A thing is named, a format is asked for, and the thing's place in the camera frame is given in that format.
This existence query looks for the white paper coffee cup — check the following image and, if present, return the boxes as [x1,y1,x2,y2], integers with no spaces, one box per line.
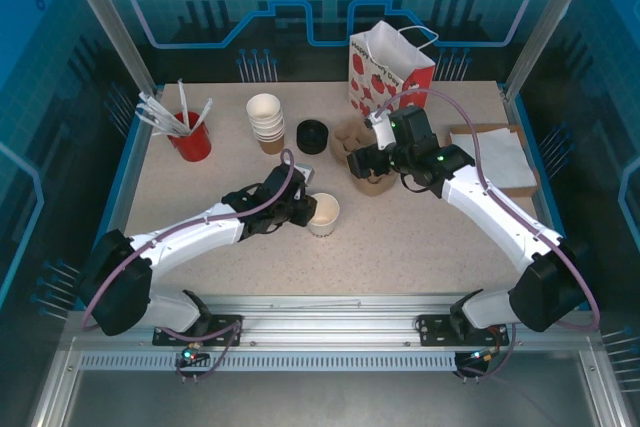
[306,191,341,238]

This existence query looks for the small circuit board with LEDs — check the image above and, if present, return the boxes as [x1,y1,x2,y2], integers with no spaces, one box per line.
[457,347,501,368]
[175,344,209,368]

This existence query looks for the white paper bag red print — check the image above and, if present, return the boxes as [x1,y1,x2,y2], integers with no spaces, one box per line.
[348,20,440,118]

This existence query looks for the slotted grey cable duct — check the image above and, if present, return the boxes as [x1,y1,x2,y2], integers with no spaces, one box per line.
[79,352,464,369]

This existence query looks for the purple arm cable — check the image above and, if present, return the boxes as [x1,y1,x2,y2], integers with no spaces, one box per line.
[379,88,602,383]
[79,148,297,384]

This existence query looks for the black plastic cup lid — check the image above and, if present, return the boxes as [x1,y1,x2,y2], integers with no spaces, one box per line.
[295,119,330,148]

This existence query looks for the white paper napkin stack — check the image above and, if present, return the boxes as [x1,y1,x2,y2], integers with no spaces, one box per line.
[448,125,539,188]

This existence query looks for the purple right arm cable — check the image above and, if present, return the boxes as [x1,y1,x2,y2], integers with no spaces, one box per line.
[379,88,602,383]

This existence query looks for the white napkins on tray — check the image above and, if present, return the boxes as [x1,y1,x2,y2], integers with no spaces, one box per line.
[452,124,541,198]

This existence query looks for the red straw holder cup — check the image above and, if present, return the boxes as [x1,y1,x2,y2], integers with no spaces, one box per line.
[166,110,213,163]

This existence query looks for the aluminium frame beam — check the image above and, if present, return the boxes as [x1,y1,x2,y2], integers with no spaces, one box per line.
[64,294,604,348]

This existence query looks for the aluminium frame post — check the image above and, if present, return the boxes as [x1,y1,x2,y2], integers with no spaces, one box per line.
[504,0,604,93]
[54,0,162,94]

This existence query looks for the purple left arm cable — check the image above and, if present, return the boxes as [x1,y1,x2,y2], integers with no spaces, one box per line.
[79,148,297,384]

